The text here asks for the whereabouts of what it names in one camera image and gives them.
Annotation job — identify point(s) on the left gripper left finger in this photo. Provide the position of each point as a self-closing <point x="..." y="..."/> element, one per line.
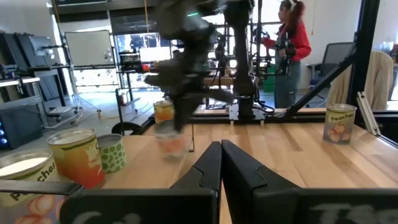
<point x="199" y="193"/>

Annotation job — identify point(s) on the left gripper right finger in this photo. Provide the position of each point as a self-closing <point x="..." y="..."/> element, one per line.
<point x="248" y="193"/>

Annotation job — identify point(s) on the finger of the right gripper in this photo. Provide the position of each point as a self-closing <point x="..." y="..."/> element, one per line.
<point x="191" y="109"/>
<point x="179" y="112"/>

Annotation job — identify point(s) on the orange can yellow label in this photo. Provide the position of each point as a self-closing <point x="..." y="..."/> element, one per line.
<point x="162" y="113"/>

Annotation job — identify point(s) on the short red can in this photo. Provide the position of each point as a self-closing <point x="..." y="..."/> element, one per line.
<point x="172" y="146"/>

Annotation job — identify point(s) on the green dotted can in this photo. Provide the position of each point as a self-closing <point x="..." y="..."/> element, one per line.
<point x="113" y="154"/>

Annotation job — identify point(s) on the peaches can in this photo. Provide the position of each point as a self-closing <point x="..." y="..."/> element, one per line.
<point x="339" y="127"/>
<point x="28" y="165"/>

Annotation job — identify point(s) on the tall corn can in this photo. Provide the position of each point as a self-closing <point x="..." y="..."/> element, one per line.
<point x="77" y="158"/>

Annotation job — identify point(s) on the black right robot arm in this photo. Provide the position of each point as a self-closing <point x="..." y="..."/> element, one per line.
<point x="241" y="46"/>

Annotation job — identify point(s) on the bright computer monitor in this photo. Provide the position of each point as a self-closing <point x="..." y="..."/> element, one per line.
<point x="155" y="54"/>

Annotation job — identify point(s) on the green bin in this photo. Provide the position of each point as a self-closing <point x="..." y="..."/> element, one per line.
<point x="269" y="81"/>

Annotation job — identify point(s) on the whiteboard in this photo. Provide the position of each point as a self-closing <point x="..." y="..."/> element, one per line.
<point x="88" y="48"/>

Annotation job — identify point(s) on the person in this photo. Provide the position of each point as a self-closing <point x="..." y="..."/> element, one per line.
<point x="298" y="40"/>

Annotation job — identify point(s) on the silver aluminium bar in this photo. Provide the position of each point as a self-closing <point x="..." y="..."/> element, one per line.
<point x="368" y="113"/>

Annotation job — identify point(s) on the gray office chair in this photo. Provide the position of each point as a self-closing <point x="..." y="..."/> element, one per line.
<point x="337" y="56"/>

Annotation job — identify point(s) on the black monitor pair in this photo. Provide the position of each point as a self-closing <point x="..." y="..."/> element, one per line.
<point x="34" y="49"/>

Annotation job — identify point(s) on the black box blue lights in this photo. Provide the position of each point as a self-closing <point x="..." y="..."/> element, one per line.
<point x="20" y="127"/>

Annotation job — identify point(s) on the beige covered chair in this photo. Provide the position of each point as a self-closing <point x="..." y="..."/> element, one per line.
<point x="377" y="81"/>

